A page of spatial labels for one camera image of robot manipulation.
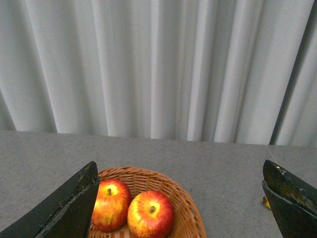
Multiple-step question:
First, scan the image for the red yellow apple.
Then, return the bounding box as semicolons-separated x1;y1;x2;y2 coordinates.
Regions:
127;190;174;238
91;179;132;232

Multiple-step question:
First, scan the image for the red yellow apple left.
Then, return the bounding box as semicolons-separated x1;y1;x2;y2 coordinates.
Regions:
91;179;132;232

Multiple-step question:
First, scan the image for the white pleated curtain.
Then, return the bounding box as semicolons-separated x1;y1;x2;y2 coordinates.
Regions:
0;0;317;147

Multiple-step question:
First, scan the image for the brown wicker basket left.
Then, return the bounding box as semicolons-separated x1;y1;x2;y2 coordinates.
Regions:
89;167;207;238

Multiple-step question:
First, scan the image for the yellow banana at left edge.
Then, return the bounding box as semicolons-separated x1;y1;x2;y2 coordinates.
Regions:
263;196;271;210

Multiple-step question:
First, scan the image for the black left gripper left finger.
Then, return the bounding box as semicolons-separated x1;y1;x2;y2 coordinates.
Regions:
0;161;100;238

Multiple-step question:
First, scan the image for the red yellow apple right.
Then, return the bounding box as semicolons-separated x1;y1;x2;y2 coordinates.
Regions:
127;190;174;238

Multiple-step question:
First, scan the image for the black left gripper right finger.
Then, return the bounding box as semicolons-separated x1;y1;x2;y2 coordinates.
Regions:
262;160;317;238

